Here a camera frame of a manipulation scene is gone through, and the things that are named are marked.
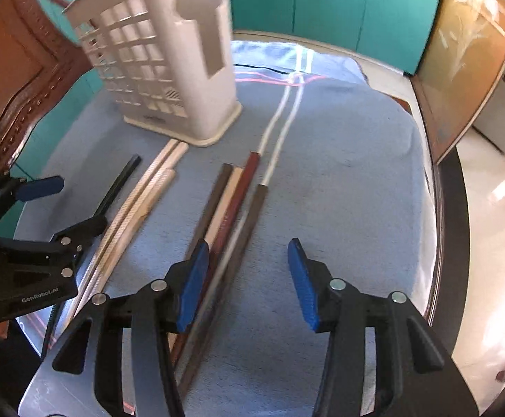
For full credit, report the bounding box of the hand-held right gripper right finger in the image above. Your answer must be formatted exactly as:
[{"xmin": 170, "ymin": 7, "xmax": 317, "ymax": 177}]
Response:
[{"xmin": 286, "ymin": 238, "xmax": 446, "ymax": 417}]

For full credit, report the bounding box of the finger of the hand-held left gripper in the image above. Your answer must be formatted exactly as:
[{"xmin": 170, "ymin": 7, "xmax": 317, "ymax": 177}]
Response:
[
  {"xmin": 0, "ymin": 175, "xmax": 65, "ymax": 227},
  {"xmin": 0, "ymin": 215, "xmax": 108, "ymax": 288}
]

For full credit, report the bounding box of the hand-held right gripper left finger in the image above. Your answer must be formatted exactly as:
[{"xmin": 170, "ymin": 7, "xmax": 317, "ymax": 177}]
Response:
[{"xmin": 51, "ymin": 239, "xmax": 212, "ymax": 417}]

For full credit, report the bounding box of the black chopstick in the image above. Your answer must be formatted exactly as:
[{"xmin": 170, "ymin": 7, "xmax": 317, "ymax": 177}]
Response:
[{"xmin": 91, "ymin": 154, "xmax": 143, "ymax": 222}]

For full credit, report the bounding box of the dark grey-brown chopstick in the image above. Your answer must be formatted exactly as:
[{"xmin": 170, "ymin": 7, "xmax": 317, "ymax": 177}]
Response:
[{"xmin": 176, "ymin": 183, "xmax": 271, "ymax": 400}]

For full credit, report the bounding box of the beige chopstick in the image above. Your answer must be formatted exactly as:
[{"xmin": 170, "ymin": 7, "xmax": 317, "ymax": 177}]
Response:
[{"xmin": 205, "ymin": 167, "xmax": 245, "ymax": 244}]

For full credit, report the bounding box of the dark brown chopstick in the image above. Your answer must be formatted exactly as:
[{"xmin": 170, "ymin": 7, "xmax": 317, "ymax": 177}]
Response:
[{"xmin": 183, "ymin": 163, "xmax": 234, "ymax": 261}]

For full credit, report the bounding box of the red-brown chopstick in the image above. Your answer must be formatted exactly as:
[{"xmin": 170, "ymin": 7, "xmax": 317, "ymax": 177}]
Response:
[{"xmin": 170, "ymin": 151, "xmax": 262, "ymax": 368}]

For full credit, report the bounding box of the white plastic utensil holder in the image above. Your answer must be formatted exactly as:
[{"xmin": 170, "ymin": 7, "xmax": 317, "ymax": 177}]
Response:
[{"xmin": 62, "ymin": 0, "xmax": 243, "ymax": 147}]

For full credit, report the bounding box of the blue striped towel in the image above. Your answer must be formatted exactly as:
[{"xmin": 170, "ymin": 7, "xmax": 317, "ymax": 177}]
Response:
[{"xmin": 15, "ymin": 40, "xmax": 438, "ymax": 417}]

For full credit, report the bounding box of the brown studded wooden chair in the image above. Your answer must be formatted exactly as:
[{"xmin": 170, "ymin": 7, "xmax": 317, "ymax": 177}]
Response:
[{"xmin": 0, "ymin": 0, "xmax": 105, "ymax": 183}]

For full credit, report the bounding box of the round wooden-rimmed table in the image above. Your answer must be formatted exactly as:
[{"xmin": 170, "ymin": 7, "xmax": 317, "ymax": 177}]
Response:
[{"xmin": 231, "ymin": 30, "xmax": 468, "ymax": 357}]

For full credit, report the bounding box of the etched glass door panel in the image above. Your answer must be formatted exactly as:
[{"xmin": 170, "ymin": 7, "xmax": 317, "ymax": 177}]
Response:
[{"xmin": 413, "ymin": 0, "xmax": 505, "ymax": 166}]

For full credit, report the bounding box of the teal cabinet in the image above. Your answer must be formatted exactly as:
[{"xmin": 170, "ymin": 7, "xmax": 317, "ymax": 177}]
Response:
[{"xmin": 226, "ymin": 0, "xmax": 447, "ymax": 76}]

